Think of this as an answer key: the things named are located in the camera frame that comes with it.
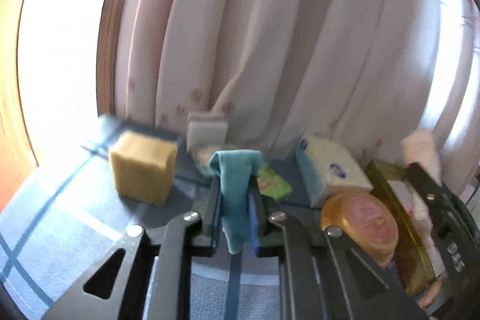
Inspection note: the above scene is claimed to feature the teal microfiber cloth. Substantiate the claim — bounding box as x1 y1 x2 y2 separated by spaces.
209 149 264 255

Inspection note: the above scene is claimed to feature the yellow sponge block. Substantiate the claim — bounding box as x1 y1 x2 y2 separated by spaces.
108 131 177 206

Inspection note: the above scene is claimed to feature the white gauze roll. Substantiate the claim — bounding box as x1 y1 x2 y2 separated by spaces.
400 128 442 186

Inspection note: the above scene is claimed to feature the white sponge with black stripe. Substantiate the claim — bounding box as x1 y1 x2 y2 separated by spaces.
185 112 229 152

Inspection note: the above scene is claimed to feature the clear bag of cotton pads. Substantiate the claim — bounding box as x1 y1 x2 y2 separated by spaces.
191 145 221 177

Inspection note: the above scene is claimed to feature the gold storage box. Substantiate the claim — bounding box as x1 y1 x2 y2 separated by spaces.
365 159 446 296

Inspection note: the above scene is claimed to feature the round amber jar pink lid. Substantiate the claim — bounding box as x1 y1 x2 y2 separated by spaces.
320 192 399 268

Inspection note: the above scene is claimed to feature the green wipes packet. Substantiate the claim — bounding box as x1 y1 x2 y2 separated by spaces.
257 164 293 202

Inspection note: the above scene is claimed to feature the tissue pack, blue and yellow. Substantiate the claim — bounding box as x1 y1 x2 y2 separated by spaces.
295 136 374 209

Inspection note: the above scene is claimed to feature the blue plaid tablecloth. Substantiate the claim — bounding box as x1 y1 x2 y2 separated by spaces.
0 113 324 320

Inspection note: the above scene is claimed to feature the wooden door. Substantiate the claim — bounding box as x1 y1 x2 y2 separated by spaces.
1 0 38 207

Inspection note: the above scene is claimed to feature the pink floral curtain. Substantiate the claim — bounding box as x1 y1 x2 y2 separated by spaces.
114 0 479 192

